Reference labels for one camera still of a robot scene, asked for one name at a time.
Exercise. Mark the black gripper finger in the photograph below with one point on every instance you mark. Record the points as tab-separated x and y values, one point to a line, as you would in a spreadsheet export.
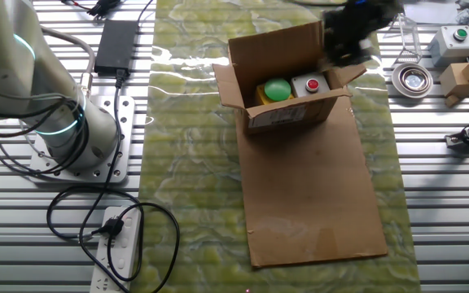
360	51
336	53

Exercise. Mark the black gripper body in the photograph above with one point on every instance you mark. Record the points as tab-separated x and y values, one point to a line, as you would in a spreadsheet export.
356	20

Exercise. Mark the brown cardboard box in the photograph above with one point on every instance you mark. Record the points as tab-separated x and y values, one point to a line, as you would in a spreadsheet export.
283	116

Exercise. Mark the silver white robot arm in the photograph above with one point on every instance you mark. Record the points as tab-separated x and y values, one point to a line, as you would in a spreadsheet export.
14	73

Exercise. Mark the grey box red button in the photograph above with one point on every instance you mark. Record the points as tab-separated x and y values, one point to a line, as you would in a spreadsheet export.
301	91

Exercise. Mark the green mushroom button yellow box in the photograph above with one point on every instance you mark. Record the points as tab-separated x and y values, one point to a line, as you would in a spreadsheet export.
277	89

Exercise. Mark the grey box green button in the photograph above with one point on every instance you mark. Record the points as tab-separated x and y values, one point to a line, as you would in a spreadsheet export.
448	49

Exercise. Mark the small cardboard box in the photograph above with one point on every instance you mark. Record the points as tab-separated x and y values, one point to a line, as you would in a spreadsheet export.
458	81

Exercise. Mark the open cardboard box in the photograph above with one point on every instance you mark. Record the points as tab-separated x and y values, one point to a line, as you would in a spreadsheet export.
194	163

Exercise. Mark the clear plastic stand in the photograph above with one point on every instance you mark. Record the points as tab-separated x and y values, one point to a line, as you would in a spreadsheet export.
411	40

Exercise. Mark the round steel bowl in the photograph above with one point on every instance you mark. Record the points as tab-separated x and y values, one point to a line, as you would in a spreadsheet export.
413	80

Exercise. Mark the grey paper sheet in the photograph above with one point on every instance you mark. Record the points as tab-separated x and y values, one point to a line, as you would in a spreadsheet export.
430	12

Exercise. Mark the crumpled paper ball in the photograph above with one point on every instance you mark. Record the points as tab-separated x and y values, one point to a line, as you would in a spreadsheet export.
464	17

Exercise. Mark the flat brown cardboard sheet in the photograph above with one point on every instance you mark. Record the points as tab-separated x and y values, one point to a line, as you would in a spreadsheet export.
312	183

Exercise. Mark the black power adapter brick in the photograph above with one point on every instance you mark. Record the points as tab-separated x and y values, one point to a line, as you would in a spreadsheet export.
116	45

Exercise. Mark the white power strip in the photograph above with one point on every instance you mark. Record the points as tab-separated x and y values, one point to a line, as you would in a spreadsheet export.
126	252

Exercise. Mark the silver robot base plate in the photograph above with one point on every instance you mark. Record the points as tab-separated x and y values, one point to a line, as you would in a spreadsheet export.
124	122

